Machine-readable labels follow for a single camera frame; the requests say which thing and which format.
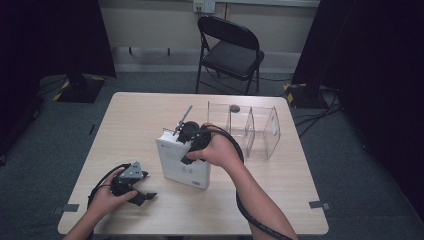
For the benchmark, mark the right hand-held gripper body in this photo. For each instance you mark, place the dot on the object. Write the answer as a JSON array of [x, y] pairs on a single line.
[[196, 136]]

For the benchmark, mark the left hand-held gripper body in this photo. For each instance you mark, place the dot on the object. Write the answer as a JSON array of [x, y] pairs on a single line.
[[130, 173]]

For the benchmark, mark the white book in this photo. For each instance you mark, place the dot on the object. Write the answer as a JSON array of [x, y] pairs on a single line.
[[176, 170]]

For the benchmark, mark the clear acrylic book rack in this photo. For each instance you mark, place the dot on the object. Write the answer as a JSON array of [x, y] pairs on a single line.
[[263, 133]]

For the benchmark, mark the person's right hand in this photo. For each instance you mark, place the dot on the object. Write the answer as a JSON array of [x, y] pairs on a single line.
[[221, 150]]

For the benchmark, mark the person's left hand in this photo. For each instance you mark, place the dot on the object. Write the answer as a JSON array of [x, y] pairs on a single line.
[[105, 201]]

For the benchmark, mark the small dark round pad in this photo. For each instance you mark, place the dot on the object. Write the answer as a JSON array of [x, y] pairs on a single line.
[[234, 108]]

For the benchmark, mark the grey tape strip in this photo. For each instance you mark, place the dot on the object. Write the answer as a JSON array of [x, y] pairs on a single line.
[[318, 205], [66, 208]]

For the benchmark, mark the black folding chair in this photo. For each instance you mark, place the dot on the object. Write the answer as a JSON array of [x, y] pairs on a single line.
[[230, 58]]

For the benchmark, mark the black stand base yellow tape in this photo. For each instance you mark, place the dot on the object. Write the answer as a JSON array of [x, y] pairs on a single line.
[[80, 90], [301, 96]]

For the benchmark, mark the black curtain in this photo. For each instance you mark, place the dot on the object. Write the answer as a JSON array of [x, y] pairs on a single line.
[[40, 50], [376, 83]]

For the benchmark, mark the white wall socket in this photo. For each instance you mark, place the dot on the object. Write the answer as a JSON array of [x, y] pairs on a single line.
[[204, 6]]

